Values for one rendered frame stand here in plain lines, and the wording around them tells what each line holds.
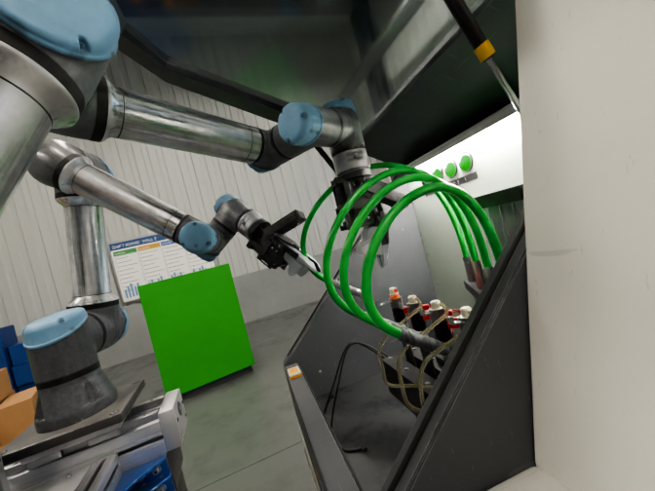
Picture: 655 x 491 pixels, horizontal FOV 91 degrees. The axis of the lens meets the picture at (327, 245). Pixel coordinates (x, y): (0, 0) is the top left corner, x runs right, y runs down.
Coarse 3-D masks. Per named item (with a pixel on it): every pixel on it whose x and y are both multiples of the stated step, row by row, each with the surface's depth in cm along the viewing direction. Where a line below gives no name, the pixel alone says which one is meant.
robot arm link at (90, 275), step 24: (72, 216) 83; (96, 216) 86; (72, 240) 83; (96, 240) 86; (72, 264) 83; (96, 264) 85; (72, 288) 84; (96, 288) 85; (96, 312) 83; (120, 312) 90; (120, 336) 90
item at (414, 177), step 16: (416, 176) 55; (432, 176) 56; (384, 192) 53; (368, 208) 53; (464, 208) 57; (352, 224) 53; (352, 240) 52; (480, 240) 58; (352, 304) 51; (368, 320) 52
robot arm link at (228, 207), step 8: (216, 200) 91; (224, 200) 90; (232, 200) 90; (240, 200) 91; (216, 208) 90; (224, 208) 89; (232, 208) 88; (240, 208) 88; (248, 208) 88; (216, 216) 89; (224, 216) 88; (232, 216) 88; (240, 216) 87; (224, 224) 88; (232, 224) 88
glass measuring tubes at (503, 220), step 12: (492, 192) 69; (504, 192) 66; (516, 192) 63; (480, 204) 73; (492, 204) 69; (504, 204) 67; (516, 204) 65; (492, 216) 71; (504, 216) 71; (516, 216) 68; (504, 228) 70; (504, 240) 70; (492, 264) 75
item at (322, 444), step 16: (288, 368) 92; (304, 384) 79; (304, 400) 71; (304, 416) 64; (320, 416) 63; (304, 432) 68; (320, 432) 58; (320, 448) 53; (336, 448) 52; (320, 464) 49; (336, 464) 48; (336, 480) 45; (352, 480) 44
